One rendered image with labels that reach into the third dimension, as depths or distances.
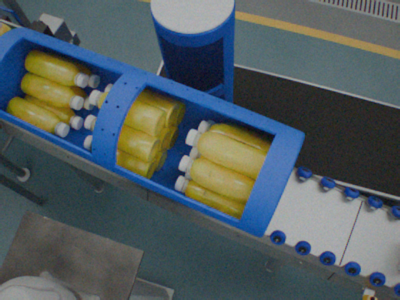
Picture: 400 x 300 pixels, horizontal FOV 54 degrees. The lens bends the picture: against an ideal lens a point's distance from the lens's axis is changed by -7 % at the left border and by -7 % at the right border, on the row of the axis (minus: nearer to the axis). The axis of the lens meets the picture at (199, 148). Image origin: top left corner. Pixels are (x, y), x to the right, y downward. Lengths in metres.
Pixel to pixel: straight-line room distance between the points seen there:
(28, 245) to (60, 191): 1.16
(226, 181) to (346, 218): 0.42
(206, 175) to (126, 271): 0.34
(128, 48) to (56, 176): 0.89
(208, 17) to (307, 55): 1.29
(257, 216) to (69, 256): 0.52
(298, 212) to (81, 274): 0.63
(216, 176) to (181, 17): 0.58
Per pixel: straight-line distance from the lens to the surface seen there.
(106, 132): 1.01
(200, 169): 1.00
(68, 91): 1.24
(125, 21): 2.75
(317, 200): 1.24
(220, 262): 2.11
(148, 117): 1.02
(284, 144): 0.95
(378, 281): 1.21
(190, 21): 1.35
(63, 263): 1.17
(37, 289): 0.92
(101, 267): 1.14
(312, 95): 2.26
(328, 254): 1.16
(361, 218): 1.26
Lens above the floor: 2.10
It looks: 69 degrees down
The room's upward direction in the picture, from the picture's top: 9 degrees counter-clockwise
